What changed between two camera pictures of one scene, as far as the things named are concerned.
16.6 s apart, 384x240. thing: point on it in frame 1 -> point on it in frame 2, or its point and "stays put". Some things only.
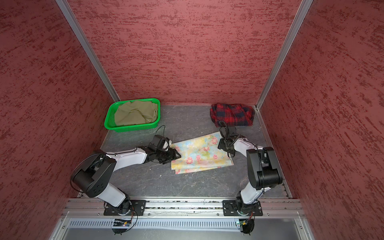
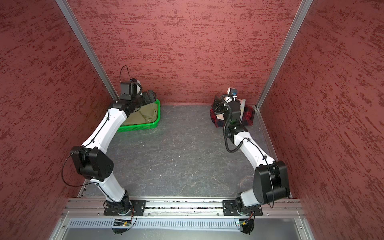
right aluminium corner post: x=301 y=15 stays put
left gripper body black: x=166 y=156 -> x=142 y=100
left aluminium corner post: x=87 y=48 stays put
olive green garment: x=137 y=112 stays put
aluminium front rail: x=74 y=207 stays put
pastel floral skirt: x=200 y=154 -> x=220 y=116
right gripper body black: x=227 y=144 -> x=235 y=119
